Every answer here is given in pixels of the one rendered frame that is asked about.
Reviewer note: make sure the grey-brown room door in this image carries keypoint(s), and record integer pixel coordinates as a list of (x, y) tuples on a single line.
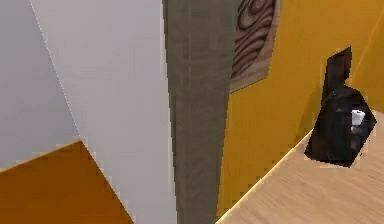
[(200, 110)]

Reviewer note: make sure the black toilet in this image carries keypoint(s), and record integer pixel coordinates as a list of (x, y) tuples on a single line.
[(335, 133)]

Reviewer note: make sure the white toilet paper roll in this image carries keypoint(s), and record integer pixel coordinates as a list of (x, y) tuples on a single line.
[(357, 117)]

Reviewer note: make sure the brown swirl wall picture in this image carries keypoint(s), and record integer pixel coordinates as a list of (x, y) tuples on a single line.
[(253, 40)]

